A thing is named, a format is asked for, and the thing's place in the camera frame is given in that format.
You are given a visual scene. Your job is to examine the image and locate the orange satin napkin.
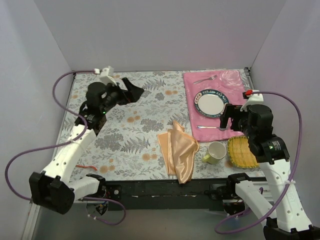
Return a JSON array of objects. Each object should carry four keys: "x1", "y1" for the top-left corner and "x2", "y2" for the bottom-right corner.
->
[{"x1": 157, "y1": 120, "x2": 200, "y2": 184}]

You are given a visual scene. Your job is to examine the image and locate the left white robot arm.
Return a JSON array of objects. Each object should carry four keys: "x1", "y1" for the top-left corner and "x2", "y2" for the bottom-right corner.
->
[{"x1": 29, "y1": 77, "x2": 144, "y2": 215}]

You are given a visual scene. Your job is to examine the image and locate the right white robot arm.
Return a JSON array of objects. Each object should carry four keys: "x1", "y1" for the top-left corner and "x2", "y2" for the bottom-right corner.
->
[{"x1": 220, "y1": 103, "x2": 320, "y2": 240}]

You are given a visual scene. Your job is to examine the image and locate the white plate green rim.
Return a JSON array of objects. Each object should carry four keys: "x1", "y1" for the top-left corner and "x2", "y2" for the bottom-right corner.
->
[{"x1": 193, "y1": 89, "x2": 229, "y2": 119}]

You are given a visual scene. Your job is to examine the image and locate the silver spoon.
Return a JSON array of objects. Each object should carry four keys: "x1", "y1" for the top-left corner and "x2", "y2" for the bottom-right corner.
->
[{"x1": 196, "y1": 125, "x2": 220, "y2": 129}]

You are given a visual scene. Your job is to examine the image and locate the yellow-green mug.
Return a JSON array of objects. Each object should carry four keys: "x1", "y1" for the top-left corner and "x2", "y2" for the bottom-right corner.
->
[{"x1": 202, "y1": 141, "x2": 227, "y2": 165}]

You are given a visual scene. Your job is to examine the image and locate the yellow woven bamboo basket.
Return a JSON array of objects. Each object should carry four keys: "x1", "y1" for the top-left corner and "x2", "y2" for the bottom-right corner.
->
[{"x1": 227, "y1": 136, "x2": 259, "y2": 169}]

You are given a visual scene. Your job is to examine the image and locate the pink floral placemat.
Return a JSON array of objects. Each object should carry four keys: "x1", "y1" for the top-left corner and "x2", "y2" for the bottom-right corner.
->
[{"x1": 183, "y1": 69, "x2": 248, "y2": 142}]

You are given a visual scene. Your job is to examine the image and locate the silver fork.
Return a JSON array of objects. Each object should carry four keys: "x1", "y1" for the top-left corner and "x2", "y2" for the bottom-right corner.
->
[{"x1": 193, "y1": 74, "x2": 217, "y2": 85}]

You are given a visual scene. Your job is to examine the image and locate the orange red stick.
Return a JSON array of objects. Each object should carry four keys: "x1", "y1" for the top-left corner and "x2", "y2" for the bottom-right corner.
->
[{"x1": 75, "y1": 164, "x2": 98, "y2": 171}]

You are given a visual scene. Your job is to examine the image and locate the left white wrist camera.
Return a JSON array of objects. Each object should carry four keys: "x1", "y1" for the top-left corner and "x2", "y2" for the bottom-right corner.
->
[{"x1": 93, "y1": 66, "x2": 118, "y2": 86}]

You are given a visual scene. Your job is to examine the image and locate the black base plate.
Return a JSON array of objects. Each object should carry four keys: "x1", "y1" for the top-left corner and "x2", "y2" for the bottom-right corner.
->
[{"x1": 82, "y1": 177, "x2": 271, "y2": 213}]

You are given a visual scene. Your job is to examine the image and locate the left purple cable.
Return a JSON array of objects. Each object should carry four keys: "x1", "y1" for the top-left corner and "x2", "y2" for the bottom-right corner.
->
[{"x1": 4, "y1": 69, "x2": 127, "y2": 226}]

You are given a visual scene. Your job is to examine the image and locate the aluminium frame rail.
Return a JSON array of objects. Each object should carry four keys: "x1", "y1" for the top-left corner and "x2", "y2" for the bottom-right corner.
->
[{"x1": 21, "y1": 203, "x2": 40, "y2": 240}]

